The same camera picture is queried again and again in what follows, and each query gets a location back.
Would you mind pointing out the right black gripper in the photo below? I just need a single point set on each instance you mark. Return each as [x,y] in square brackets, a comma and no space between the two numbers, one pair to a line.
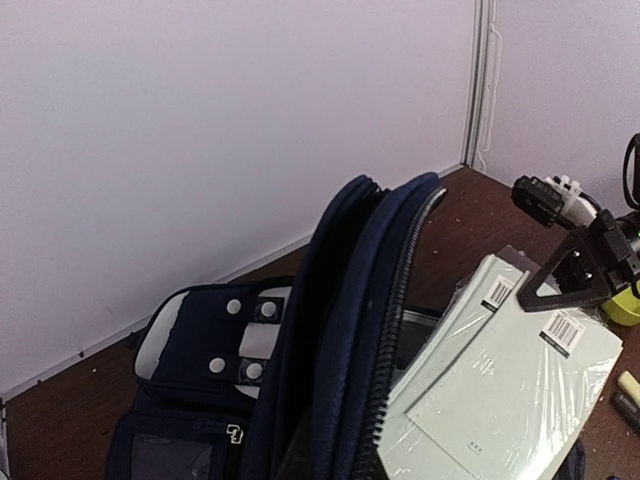
[590,266]

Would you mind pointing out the pale green notebook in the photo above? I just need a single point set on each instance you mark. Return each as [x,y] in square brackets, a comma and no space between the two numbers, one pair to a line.
[496,392]

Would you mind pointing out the navy blue student backpack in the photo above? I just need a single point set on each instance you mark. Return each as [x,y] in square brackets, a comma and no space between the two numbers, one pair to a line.
[289,378]

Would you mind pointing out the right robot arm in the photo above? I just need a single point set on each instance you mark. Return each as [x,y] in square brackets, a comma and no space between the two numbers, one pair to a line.
[632,200]

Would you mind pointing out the lime green plastic bowl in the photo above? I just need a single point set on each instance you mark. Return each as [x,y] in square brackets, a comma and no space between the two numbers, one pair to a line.
[623,309]

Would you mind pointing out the yellow highlighter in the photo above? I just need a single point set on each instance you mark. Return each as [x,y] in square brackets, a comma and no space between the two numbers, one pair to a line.
[630,386]

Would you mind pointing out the pink black highlighter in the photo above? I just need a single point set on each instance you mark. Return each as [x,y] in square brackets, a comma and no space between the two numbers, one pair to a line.
[627,409]

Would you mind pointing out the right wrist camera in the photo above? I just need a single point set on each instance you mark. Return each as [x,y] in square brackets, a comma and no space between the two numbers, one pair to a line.
[554,201]

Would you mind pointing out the right aluminium frame post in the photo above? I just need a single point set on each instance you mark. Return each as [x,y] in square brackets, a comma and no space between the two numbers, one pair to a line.
[483,86]

